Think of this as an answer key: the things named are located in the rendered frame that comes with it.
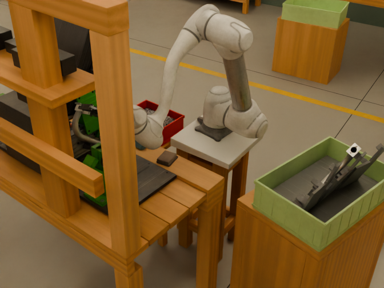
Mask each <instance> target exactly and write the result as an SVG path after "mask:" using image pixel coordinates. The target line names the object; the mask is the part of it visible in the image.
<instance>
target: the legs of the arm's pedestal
mask: <svg viewBox="0 0 384 288"><path fill-rule="evenodd" d="M178 155H179V156H180V157H183V158H185V159H187V160H189V161H191V162H193V163H196V164H198V165H200V166H202V167H204V168H206V169H208V170H210V171H212V172H214V173H216V174H218V175H221V176H223V177H224V178H225V181H224V190H223V200H222V206H221V224H220V234H219V252H218V263H219V261H220V260H221V259H222V256H223V240H224V236H225V235H226V234H227V233H228V235H227V238H228V239H229V240H231V241H233V242H234V231H235V218H236V210H237V199H238V198H240V197H242V196H244V195H245V190H246V178H247V167H248V160H249V151H248V152H247V153H246V154H245V155H244V156H243V157H242V158H241V159H240V160H239V161H237V162H236V163H235V164H234V165H233V166H232V167H231V168H229V169H226V168H224V167H221V166H219V165H216V164H214V163H212V162H209V161H207V160H204V159H202V158H200V157H197V156H195V155H192V154H190V153H187V152H185V151H183V150H180V149H178ZM231 170H233V174H232V182H231V197H230V207H229V206H226V198H227V182H228V173H229V172H230V171H231ZM225 217H226V218H227V219H226V220H225ZM197 218H198V208H195V209H194V210H193V211H192V212H190V213H189V214H188V215H187V216H186V217H184V219H182V220H181V221H180V222H179V245H181V246H183V247H185V248H188V247H189V246H190V245H191V244H192V242H193V232H195V233H197V230H198V221H197V220H196V219H197Z"/></svg>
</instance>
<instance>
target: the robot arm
mask: <svg viewBox="0 0 384 288"><path fill-rule="evenodd" d="M201 40H205V41H210V42H211V43H213V46H214V47H215V48H216V50H217V52H218V53H219V55H220V56H221V57H222V58H223V63H224V67H225V72H226V76H227V82H228V85H229V89H228V88H226V87H224V86H215V87H213V88H212V89H211V90H210V91H209V92H208V94H207V96H206V98H205V102H204V106H203V117H198V118H197V121H198V122H200V123H201V125H199V126H196V127H195V131H197V132H200V133H202V134H204V135H206V136H208V137H210V138H212V139H213V140H215V141H216V142H220V141H221V139H223V138H224V137H226V136H227V135H229V134H230V133H232V132H235V133H237V134H239V135H241V136H243V137H246V138H253V139H255V138H259V137H261V136H263V135H264V133H265V132H266V130H267V127H268V122H267V118H266V117H265V115H264V114H263V113H262V112H261V110H260V109H259V107H258V105H257V103H256V101H255V100H253V99H251V95H250V89H249V82H248V78H247V71H246V65H245V59H244V52H246V51H247V50H248V49H249V48H250V46H251V44H252V42H253V32H252V31H251V29H250V28H249V27H248V26H247V25H246V24H244V23H243V22H241V21H239V20H237V19H235V18H233V17H230V16H228V15H223V14H220V12H219V10H218V8H217V7H216V6H214V5H212V4H206V5H204V6H202V7H200V8H199V9H198V10H197V11H196V12H195V13H194V14H193V15H192V16H191V17H190V18H189V19H188V21H187V22H186V23H185V25H184V27H183V29H182V30H181V32H180V34H179V36H178V38H177V40H176V41H175V43H174V45H173V46H172V48H171V50H170V52H169V54H168V56H167V59H166V63H165V68H164V72H163V80H162V88H161V96H160V101H159V105H158V108H157V109H156V111H155V112H154V113H153V114H152V115H147V113H146V111H145V110H144V109H143V108H141V107H139V106H137V105H133V113H134V132H135V140H136V141H137V142H138V143H139V144H140V145H142V146H144V147H146V148H148V149H150V150H155V149H157V148H159V147H160V146H161V145H162V144H163V135H162V131H163V129H164V128H163V122H164V120H165V118H166V117H167V114H168V112H169V109H170V105H171V100H172V96H173V90H174V85H175V79H176V74H177V70H178V66H179V63H180V61H181V60H182V58H183V57H184V56H185V55H186V54H187V53H188V52H189V51H190V50H191V49H193V48H194V47H195V46H196V45H197V44H199V43H200V41H201ZM74 110H76V111H82V114H88V115H89V114H90V116H91V117H92V115H93V116H95V117H98V110H97V106H94V105H93V104H81V105H76V107H75V109H74Z"/></svg>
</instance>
